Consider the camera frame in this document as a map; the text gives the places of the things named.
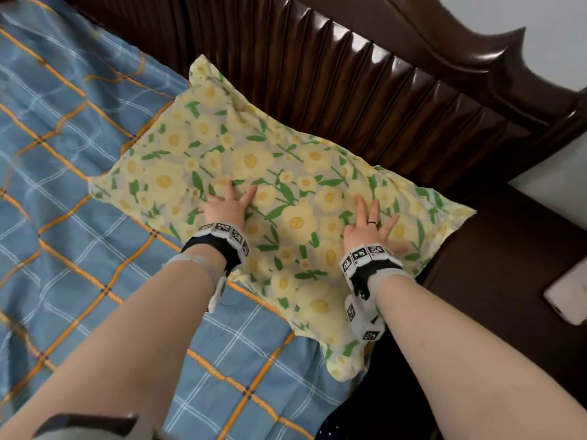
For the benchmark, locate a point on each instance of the person's left thumb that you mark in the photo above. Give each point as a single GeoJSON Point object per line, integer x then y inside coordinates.
{"type": "Point", "coordinates": [250, 196]}

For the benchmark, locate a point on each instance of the person's right hand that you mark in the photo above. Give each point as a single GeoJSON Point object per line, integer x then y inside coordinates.
{"type": "Point", "coordinates": [364, 235]}

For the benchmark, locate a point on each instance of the white phone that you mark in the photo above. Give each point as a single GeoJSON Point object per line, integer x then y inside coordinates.
{"type": "Point", "coordinates": [567, 293]}

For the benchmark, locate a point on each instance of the dark wooden headboard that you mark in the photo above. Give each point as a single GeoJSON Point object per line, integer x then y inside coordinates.
{"type": "Point", "coordinates": [390, 77]}

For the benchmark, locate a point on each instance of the person's right little finger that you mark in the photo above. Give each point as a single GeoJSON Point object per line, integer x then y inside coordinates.
{"type": "Point", "coordinates": [399, 246]}

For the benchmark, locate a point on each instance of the blue plaid bed sheet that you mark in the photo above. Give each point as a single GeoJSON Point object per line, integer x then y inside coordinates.
{"type": "Point", "coordinates": [59, 178]}

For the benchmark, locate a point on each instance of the person's left forearm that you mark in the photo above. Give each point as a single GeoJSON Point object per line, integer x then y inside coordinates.
{"type": "Point", "coordinates": [124, 343]}

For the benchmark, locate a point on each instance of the black wrist tracker with markers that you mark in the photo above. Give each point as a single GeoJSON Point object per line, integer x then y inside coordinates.
{"type": "Point", "coordinates": [220, 245]}
{"type": "Point", "coordinates": [364, 279]}

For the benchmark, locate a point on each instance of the person's right middle finger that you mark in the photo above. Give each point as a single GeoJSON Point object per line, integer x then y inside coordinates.
{"type": "Point", "coordinates": [374, 213]}

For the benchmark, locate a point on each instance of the dark wooden nightstand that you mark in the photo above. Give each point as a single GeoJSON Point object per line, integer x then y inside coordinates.
{"type": "Point", "coordinates": [500, 270]}

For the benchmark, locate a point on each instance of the yellow floral pillow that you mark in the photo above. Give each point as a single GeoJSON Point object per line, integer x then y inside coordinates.
{"type": "Point", "coordinates": [284, 178]}

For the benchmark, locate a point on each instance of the person's right forearm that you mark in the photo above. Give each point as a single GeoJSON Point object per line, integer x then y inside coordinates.
{"type": "Point", "coordinates": [463, 366]}

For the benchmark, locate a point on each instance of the person's left hand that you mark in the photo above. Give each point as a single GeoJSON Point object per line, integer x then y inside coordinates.
{"type": "Point", "coordinates": [227, 213]}

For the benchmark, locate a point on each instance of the navy dotted clothing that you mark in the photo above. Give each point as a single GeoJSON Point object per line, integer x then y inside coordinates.
{"type": "Point", "coordinates": [332, 430]}

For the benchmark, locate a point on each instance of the grey striped sleeve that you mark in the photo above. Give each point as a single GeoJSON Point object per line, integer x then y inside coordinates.
{"type": "Point", "coordinates": [91, 426]}

